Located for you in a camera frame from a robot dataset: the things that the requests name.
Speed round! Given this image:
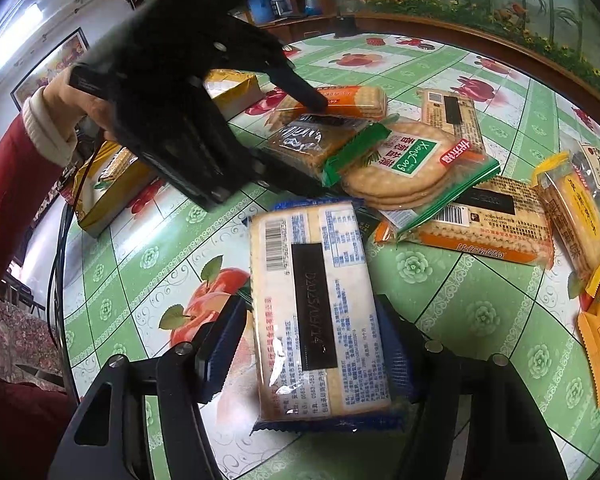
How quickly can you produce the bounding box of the orange soda cracker pack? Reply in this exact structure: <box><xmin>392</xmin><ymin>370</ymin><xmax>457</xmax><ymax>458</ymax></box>
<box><xmin>266</xmin><ymin>86</ymin><xmax>388</xmax><ymax>129</ymax></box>

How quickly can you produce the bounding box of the blue white cracker pack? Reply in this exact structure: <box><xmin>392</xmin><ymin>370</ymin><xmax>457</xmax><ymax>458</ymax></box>
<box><xmin>250</xmin><ymin>200</ymin><xmax>402</xmax><ymax>432</ymax></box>

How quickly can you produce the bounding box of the person's left hand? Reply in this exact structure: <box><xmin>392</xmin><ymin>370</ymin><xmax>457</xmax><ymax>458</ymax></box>
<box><xmin>42</xmin><ymin>67</ymin><xmax>116</xmax><ymax>141</ymax></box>

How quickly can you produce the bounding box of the small green-end cracker pack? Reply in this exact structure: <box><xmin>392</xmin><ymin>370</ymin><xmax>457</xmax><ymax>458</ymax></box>
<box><xmin>94</xmin><ymin>148</ymin><xmax>137</xmax><ymax>190</ymax></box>

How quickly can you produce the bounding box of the blue thermos jug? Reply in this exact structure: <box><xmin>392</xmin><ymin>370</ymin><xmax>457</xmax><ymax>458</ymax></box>
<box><xmin>247</xmin><ymin>0</ymin><xmax>275</xmax><ymax>25</ymax></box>

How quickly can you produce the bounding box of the yellow egg yolk biscuit pack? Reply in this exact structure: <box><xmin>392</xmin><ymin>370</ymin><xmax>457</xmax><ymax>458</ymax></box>
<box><xmin>531</xmin><ymin>152</ymin><xmax>600</xmax><ymax>298</ymax></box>

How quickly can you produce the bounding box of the large orange-edged cracker pack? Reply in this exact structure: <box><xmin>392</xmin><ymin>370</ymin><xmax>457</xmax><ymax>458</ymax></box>
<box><xmin>374</xmin><ymin>177</ymin><xmax>554</xmax><ymax>269</ymax></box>

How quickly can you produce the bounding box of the yellow cardboard tray box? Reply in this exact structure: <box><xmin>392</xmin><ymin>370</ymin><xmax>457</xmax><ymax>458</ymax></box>
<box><xmin>73</xmin><ymin>70</ymin><xmax>263</xmax><ymax>238</ymax></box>

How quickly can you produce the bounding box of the small tan cracker pack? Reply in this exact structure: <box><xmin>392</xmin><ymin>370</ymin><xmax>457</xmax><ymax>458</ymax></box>
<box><xmin>417</xmin><ymin>88</ymin><xmax>486</xmax><ymax>155</ymax></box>

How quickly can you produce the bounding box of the red sleeve forearm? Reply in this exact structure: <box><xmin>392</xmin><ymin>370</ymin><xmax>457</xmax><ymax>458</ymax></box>
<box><xmin>0</xmin><ymin>89</ymin><xmax>76</xmax><ymax>281</ymax></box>

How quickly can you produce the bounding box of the framed painting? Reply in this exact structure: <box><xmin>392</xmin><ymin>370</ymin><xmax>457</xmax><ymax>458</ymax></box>
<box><xmin>10</xmin><ymin>27</ymin><xmax>90</xmax><ymax>110</ymax></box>

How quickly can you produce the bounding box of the dark dates clear bag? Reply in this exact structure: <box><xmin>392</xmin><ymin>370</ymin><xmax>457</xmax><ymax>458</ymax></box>
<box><xmin>560</xmin><ymin>134</ymin><xmax>600</xmax><ymax>210</ymax></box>

